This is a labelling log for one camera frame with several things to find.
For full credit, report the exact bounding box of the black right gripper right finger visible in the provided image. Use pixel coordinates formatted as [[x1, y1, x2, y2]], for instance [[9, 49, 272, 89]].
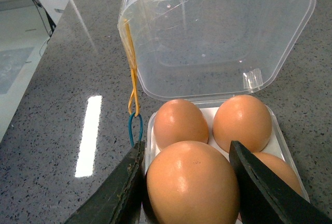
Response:
[[229, 141, 331, 223]]

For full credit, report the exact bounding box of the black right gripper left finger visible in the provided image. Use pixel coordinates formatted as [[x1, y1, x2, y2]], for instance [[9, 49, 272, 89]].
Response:
[[65, 141, 145, 223]]

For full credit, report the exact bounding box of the brown egg from bowl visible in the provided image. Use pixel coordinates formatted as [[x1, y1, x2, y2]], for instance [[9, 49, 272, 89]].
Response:
[[147, 141, 240, 223]]

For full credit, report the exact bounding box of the brown egg front left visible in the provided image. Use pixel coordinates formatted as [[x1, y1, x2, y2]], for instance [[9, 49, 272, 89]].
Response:
[[253, 152, 303, 196]]

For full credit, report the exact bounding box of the brown egg back left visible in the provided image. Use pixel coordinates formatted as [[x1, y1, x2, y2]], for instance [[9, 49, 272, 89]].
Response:
[[213, 95, 272, 152]]

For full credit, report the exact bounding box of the brown egg back right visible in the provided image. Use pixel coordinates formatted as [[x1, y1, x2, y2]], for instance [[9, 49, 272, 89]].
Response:
[[154, 99, 209, 150]]

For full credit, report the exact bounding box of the clear plastic egg box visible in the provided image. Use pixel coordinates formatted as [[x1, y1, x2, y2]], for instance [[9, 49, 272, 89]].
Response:
[[118, 0, 317, 224]]

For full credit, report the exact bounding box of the blue rubber band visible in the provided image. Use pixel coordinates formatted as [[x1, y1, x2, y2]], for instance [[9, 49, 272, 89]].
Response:
[[128, 113, 144, 147]]

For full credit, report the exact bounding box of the yellow rubber band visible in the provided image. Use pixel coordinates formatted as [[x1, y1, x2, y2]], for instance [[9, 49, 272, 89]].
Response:
[[124, 19, 140, 117]]

